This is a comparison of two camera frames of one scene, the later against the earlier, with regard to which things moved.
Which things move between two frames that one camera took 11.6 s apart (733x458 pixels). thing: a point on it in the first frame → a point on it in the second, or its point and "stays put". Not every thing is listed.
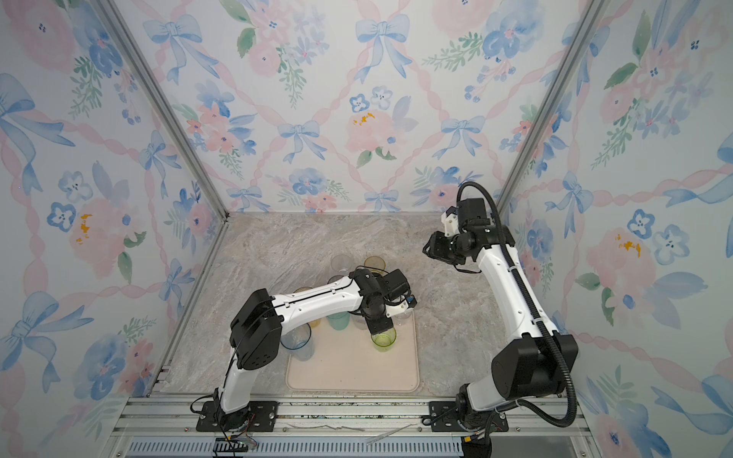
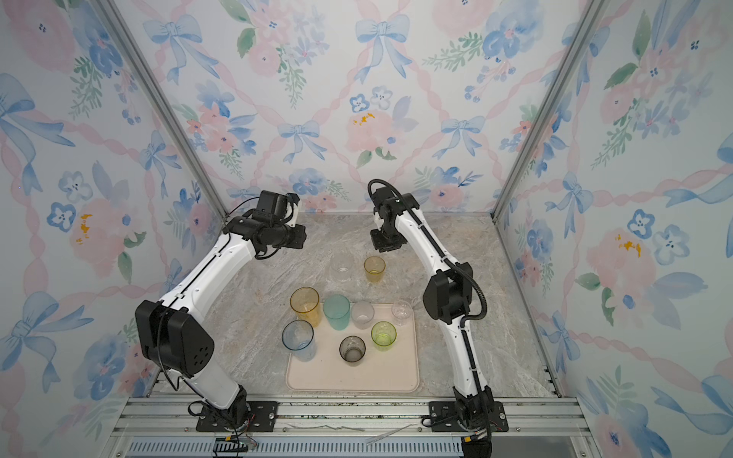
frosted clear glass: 360,322 stays put
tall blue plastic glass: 300,343 stays put
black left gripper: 381,327 → 302,237
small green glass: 385,341 stays put
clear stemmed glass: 341,262 stays put
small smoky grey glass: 334,279 → 352,350
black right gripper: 436,250 → 382,245
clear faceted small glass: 402,319 stays put
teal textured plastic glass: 340,321 stays put
